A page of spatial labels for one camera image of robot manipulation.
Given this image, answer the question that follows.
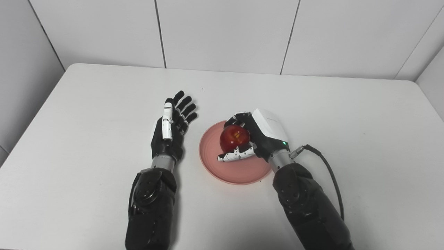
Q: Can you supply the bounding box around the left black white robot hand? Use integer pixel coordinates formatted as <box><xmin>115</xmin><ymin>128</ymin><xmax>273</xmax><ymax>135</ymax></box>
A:
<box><xmin>151</xmin><ymin>91</ymin><xmax>198</xmax><ymax>164</ymax></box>

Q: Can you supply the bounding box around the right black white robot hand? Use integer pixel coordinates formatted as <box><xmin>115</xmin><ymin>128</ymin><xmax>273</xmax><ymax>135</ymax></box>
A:
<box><xmin>217</xmin><ymin>108</ymin><xmax>290</xmax><ymax>164</ymax></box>

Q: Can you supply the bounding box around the red apple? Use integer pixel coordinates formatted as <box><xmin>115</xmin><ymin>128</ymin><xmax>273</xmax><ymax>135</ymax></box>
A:
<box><xmin>220</xmin><ymin>125</ymin><xmax>251</xmax><ymax>154</ymax></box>

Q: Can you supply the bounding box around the pink round plate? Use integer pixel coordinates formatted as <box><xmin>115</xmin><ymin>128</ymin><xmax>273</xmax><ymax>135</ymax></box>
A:
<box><xmin>199</xmin><ymin>120</ymin><xmax>273</xmax><ymax>185</ymax></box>

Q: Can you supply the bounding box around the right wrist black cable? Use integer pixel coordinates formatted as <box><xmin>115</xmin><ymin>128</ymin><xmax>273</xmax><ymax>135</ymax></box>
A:
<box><xmin>289</xmin><ymin>144</ymin><xmax>345</xmax><ymax>223</ymax></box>

